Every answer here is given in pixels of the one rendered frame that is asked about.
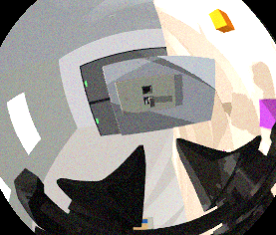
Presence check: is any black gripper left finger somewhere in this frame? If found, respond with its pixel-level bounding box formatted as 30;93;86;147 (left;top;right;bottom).
57;145;145;227

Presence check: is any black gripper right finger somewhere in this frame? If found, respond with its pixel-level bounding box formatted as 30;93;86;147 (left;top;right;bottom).
176;136;262;213

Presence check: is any grey panel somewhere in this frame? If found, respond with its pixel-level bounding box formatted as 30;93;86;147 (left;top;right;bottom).
102;55;215;136

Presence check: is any purple rectangular block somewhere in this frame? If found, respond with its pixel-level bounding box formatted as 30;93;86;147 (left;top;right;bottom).
259;98;276;129

